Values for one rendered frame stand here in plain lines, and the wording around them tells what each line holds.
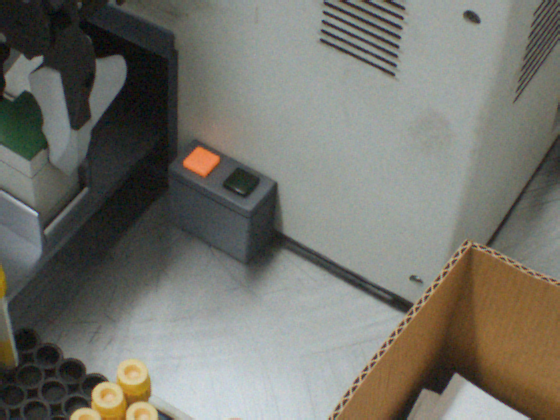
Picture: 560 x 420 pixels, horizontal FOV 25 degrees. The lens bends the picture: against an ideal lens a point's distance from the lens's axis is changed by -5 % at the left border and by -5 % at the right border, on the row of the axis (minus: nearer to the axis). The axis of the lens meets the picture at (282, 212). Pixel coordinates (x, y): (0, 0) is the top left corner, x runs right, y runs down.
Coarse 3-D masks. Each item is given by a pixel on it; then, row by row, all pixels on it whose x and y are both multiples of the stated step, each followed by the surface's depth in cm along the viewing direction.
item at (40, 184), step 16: (0, 144) 69; (0, 160) 70; (16, 160) 69; (32, 160) 68; (48, 160) 70; (0, 176) 71; (16, 176) 70; (32, 176) 69; (48, 176) 71; (64, 176) 72; (16, 192) 71; (32, 192) 70; (48, 192) 72; (64, 192) 73; (48, 208) 72
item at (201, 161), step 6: (198, 150) 76; (204, 150) 76; (192, 156) 76; (198, 156) 76; (204, 156) 76; (210, 156) 76; (216, 156) 76; (186, 162) 76; (192, 162) 76; (198, 162) 76; (204, 162) 76; (210, 162) 76; (216, 162) 76; (192, 168) 76; (198, 168) 76; (204, 168) 76; (210, 168) 76; (204, 174) 75
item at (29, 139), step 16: (32, 96) 71; (0, 112) 70; (16, 112) 70; (32, 112) 70; (0, 128) 69; (16, 128) 69; (32, 128) 69; (16, 144) 68; (32, 144) 68; (48, 144) 69
